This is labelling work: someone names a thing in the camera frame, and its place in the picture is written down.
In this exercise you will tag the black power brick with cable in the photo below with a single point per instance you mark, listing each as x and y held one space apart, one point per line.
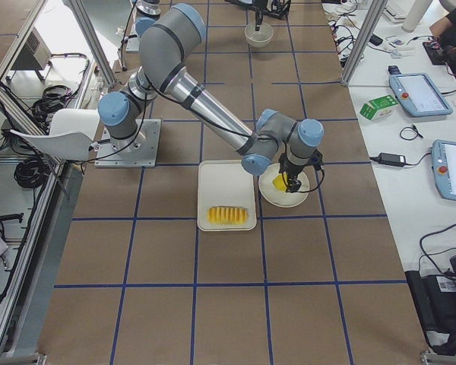
395 160

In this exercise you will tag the blue teach pendant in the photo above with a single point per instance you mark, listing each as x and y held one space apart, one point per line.
418 95
444 168

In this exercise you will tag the sliced yellow pineapple toy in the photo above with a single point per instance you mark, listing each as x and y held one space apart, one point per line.
227 215

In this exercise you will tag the cream round plate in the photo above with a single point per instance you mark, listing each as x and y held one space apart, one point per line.
273 187

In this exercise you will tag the blue teach pendant near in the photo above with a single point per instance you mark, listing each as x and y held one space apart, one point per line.
444 168

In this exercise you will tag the white plastic chair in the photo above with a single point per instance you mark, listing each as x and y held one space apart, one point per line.
71 133

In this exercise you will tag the green white carton box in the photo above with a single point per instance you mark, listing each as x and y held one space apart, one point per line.
378 108

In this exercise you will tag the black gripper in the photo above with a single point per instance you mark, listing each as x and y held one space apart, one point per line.
292 173
258 15

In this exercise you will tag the yellow lemon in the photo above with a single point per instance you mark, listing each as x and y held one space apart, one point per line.
280 182

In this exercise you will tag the blue teach pendant far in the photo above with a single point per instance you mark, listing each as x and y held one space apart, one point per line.
418 95

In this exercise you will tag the white rectangular tray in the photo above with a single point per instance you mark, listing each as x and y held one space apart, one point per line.
225 183

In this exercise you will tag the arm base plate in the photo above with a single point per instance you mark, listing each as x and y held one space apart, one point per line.
130 41
140 150

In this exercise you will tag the white ceramic bowl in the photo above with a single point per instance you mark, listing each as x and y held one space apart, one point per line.
258 38

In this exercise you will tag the aluminium frame post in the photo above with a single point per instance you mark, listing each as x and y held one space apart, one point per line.
364 35

